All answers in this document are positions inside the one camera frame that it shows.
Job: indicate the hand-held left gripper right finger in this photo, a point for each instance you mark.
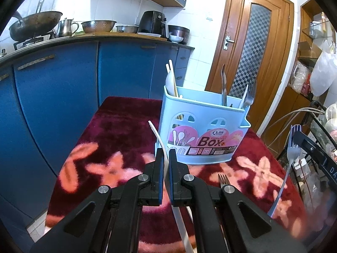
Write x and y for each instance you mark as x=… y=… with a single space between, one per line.
x=171 y=179

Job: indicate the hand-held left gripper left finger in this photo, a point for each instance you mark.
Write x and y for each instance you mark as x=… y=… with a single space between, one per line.
x=160 y=179

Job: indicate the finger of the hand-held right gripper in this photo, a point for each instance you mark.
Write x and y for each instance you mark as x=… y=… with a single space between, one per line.
x=309 y=146

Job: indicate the stainless steel fork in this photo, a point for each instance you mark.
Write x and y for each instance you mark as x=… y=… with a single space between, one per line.
x=250 y=95
x=223 y=179
x=292 y=150

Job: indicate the white plastic chopstick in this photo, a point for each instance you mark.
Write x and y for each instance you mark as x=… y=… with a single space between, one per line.
x=181 y=228

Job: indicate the light blue utensil holder box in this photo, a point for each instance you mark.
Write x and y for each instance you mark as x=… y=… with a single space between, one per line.
x=200 y=116

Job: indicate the white plastic spoon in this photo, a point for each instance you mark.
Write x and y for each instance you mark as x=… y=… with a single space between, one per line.
x=169 y=83
x=244 y=98

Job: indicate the wooden shelf unit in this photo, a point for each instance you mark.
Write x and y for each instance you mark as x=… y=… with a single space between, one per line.
x=292 y=105

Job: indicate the red floral blanket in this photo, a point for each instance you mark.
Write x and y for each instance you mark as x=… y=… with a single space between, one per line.
x=118 y=126

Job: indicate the clear bag of packets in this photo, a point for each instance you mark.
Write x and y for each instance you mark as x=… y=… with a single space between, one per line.
x=300 y=77

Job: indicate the white plastic bag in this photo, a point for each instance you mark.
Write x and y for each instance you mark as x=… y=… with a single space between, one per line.
x=323 y=73

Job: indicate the wooden chopstick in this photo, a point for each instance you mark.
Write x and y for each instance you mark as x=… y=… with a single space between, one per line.
x=168 y=68
x=173 y=66

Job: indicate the white cup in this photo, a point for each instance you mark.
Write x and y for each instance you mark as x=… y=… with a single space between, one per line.
x=315 y=30

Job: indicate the blue kitchen base cabinet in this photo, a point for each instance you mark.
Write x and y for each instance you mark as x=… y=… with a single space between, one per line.
x=65 y=97

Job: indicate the white bowl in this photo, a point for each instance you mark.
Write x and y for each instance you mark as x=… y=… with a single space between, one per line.
x=175 y=38

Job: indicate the white plate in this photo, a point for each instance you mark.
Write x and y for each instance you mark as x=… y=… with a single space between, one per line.
x=148 y=34

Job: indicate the dark rice cooker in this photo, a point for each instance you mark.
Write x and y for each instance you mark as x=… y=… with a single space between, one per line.
x=183 y=31

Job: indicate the wooden door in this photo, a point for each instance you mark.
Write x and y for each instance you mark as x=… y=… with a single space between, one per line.
x=234 y=18

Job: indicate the small metal pot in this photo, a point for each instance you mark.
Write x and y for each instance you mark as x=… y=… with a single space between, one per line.
x=127 y=29

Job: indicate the wooden cutting board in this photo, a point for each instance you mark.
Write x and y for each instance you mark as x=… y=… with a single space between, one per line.
x=105 y=34

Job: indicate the black air fryer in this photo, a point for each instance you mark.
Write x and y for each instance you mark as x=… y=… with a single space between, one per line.
x=151 y=22

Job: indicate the metal colander bowl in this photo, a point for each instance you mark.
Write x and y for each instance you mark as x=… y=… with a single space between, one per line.
x=98 y=26

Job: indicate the stainless steel kettle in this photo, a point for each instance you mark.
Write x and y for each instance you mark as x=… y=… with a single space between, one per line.
x=64 y=29

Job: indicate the gas stove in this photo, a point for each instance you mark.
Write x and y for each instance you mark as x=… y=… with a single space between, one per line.
x=29 y=42

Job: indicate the metal wok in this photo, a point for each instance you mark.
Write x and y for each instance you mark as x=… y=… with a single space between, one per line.
x=34 y=23

